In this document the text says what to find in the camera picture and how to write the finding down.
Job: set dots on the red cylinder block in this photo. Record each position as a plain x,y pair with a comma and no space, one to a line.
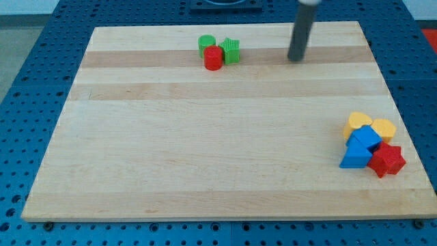
213,58

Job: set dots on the wooden board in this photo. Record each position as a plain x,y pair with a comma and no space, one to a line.
147,133

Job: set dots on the green star block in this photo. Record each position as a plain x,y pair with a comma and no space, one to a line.
231,51

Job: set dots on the green cylinder block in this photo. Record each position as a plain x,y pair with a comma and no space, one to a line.
204,42

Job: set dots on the yellow heart block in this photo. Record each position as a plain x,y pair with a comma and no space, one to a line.
355,121

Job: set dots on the blue triangle block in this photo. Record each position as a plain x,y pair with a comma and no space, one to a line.
356,156

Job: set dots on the blue cube block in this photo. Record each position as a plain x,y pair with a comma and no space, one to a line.
367,137

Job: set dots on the yellow pentagon block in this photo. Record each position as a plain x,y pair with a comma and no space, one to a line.
385,129

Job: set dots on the red star block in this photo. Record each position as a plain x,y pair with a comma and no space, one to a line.
387,159

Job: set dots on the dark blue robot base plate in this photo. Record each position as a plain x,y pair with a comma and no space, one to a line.
224,5

